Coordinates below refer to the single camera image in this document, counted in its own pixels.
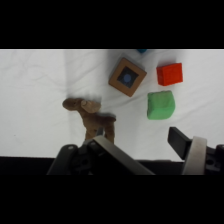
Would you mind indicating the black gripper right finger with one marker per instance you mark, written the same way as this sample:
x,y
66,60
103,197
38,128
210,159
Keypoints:
x,y
196,155

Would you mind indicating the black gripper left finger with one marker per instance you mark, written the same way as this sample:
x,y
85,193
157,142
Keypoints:
x,y
100,156

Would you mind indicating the brown plush moose toy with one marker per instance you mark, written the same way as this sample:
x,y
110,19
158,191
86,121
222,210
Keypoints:
x,y
93,118

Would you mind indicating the green foam block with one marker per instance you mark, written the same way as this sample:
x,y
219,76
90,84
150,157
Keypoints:
x,y
160,105

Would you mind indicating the brown square box blue centre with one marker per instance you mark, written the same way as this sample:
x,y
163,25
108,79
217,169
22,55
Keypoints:
x,y
127,77

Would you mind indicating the red toy block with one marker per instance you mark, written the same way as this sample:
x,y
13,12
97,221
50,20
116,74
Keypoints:
x,y
170,74

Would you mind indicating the small teal object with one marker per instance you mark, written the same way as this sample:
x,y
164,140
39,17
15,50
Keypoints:
x,y
142,50

